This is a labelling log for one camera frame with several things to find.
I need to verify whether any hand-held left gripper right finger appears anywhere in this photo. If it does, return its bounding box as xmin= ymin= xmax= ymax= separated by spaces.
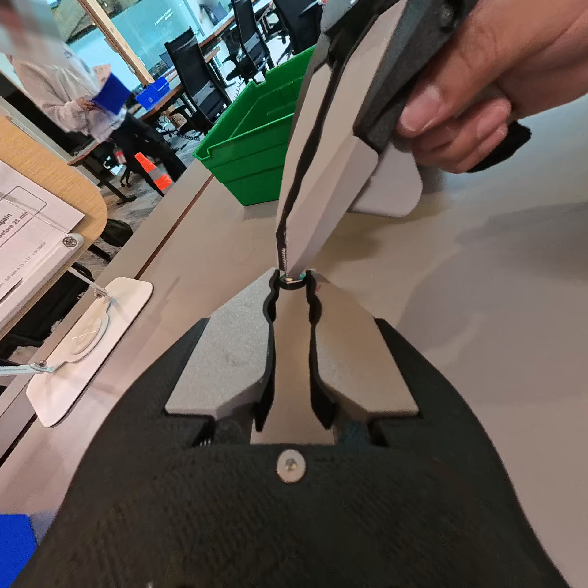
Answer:
xmin=305 ymin=269 xmax=420 ymax=431

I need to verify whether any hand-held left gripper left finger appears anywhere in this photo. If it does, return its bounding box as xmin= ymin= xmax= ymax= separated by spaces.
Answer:
xmin=164 ymin=268 xmax=282 ymax=433

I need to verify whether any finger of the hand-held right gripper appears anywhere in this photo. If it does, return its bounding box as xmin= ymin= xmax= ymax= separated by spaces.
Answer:
xmin=275 ymin=45 xmax=341 ymax=273
xmin=286 ymin=0 xmax=409 ymax=274

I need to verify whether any green plastic bin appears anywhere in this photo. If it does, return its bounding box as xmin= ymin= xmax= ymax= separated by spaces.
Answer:
xmin=193 ymin=46 xmax=318 ymax=207

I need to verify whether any person's right hand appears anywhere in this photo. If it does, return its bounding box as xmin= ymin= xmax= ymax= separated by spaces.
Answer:
xmin=396 ymin=0 xmax=588 ymax=175

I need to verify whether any black office chair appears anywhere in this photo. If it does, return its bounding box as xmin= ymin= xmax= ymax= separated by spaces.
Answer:
xmin=230 ymin=0 xmax=277 ymax=84
xmin=164 ymin=27 xmax=232 ymax=135
xmin=273 ymin=0 xmax=324 ymax=58

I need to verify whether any white folding stand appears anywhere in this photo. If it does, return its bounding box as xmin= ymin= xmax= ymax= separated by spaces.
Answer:
xmin=0 ymin=264 xmax=153 ymax=428

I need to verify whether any orange traffic cone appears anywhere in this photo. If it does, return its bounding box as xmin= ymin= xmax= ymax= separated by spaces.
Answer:
xmin=134 ymin=152 xmax=174 ymax=191

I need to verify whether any black bag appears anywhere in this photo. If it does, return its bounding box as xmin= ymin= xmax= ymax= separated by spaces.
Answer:
xmin=100 ymin=219 xmax=135 ymax=247

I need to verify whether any printed instruction sheet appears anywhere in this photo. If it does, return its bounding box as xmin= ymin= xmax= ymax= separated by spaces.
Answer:
xmin=0 ymin=158 xmax=86 ymax=301

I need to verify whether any wooden display board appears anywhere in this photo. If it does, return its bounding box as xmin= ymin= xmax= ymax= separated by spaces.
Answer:
xmin=0 ymin=115 xmax=108 ymax=334

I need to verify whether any wooden post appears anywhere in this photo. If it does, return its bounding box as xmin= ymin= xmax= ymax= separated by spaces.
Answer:
xmin=76 ymin=0 xmax=154 ymax=85

